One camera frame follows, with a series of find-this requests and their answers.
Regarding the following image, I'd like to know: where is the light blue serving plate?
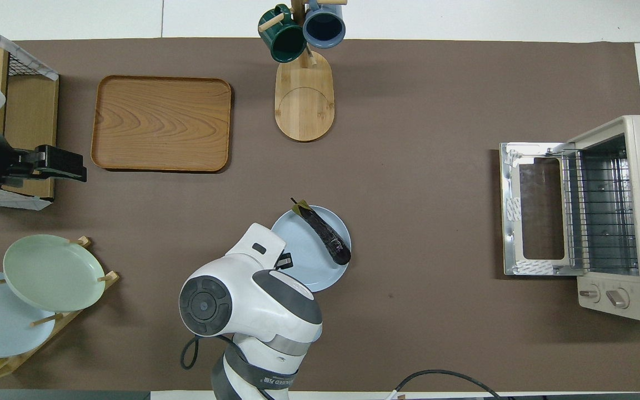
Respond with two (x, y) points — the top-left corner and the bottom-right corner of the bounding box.
(271, 205), (352, 293)

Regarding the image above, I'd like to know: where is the dark purple eggplant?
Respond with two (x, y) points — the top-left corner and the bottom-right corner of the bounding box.
(290, 197), (352, 266)

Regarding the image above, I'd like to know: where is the pale green plate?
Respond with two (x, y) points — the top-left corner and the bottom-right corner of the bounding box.
(3, 234), (106, 313)

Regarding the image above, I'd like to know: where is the wooden serving tray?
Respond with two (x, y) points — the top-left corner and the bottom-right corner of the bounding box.
(91, 75), (233, 173)

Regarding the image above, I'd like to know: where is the brown table mat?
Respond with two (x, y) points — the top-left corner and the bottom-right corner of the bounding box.
(0, 38), (640, 392)

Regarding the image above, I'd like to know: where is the wooden mug tree stand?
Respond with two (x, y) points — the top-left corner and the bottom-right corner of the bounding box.
(259, 0), (348, 143)

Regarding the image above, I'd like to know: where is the wooden plate rack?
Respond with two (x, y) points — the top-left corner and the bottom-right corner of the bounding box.
(0, 236), (120, 381)

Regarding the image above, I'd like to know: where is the dark green mug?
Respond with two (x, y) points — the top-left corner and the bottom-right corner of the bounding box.
(258, 4), (307, 63)

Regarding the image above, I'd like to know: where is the blue mug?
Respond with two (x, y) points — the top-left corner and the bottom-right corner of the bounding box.
(302, 0), (347, 49)

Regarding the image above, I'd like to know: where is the wooden shelf with wire mesh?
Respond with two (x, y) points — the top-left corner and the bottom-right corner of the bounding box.
(0, 14), (59, 211)

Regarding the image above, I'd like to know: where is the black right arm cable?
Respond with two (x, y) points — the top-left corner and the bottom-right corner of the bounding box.
(180, 335), (202, 371)

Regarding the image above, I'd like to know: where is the thin black base cable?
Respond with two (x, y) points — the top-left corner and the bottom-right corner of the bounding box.
(395, 369), (502, 400)

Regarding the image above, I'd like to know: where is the metal wire oven rack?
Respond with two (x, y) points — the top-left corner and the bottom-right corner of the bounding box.
(564, 150), (640, 274)

